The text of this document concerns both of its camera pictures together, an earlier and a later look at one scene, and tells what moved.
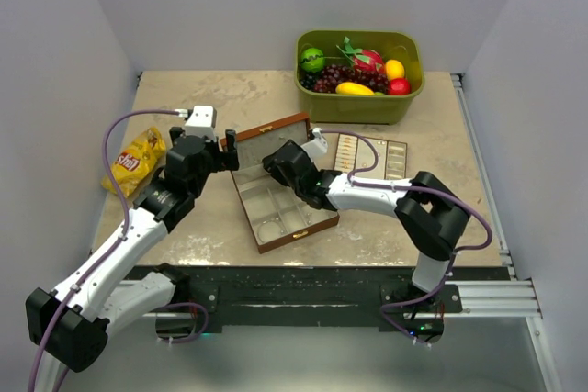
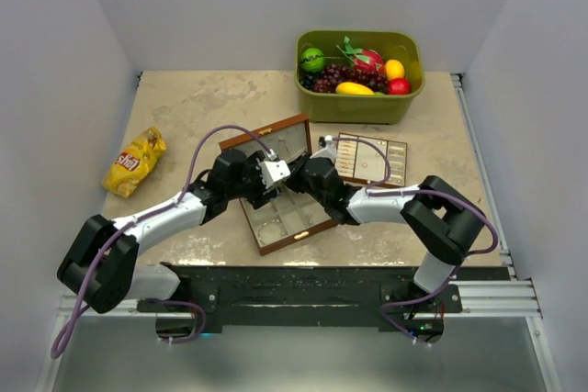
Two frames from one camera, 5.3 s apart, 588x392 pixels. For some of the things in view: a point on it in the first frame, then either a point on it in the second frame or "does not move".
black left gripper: x=225 y=160 -> x=257 y=198
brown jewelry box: x=275 y=213 does not move
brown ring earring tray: x=354 y=153 does not move
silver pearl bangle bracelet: x=270 y=231 does not move
